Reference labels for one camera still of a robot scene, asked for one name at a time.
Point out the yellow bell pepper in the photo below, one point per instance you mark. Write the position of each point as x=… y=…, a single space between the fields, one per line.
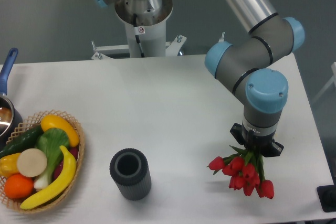
x=9 y=165

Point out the blue handled saucepan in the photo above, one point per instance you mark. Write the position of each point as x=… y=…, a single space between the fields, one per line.
x=10 y=117

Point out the red tulip bouquet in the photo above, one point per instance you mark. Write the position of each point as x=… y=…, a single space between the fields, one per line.
x=246 y=171

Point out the black device at edge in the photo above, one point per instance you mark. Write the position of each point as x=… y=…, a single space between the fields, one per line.
x=326 y=196

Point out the beige round disc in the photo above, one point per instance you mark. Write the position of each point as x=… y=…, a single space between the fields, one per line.
x=31 y=162

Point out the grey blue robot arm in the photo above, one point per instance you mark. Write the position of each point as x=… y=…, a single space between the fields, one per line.
x=243 y=70

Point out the woven wicker basket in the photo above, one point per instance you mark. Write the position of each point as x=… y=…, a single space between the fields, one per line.
x=30 y=122

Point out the white frame at right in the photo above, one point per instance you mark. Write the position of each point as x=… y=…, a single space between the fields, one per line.
x=328 y=84

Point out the green bok choy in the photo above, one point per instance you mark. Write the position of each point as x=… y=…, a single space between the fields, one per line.
x=49 y=143

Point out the purple eggplant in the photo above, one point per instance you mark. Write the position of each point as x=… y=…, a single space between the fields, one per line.
x=74 y=151

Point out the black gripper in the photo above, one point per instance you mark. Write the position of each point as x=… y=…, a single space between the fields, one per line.
x=257 y=139

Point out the dark grey ribbed vase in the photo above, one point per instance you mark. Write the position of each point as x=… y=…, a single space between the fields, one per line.
x=129 y=170

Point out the dark green cucumber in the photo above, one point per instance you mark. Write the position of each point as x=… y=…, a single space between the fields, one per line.
x=22 y=142

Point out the yellow banana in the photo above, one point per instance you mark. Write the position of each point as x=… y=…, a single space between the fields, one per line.
x=57 y=186

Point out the orange fruit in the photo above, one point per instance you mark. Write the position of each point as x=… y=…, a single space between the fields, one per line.
x=18 y=186

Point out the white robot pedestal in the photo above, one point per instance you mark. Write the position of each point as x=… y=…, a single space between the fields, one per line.
x=145 y=28

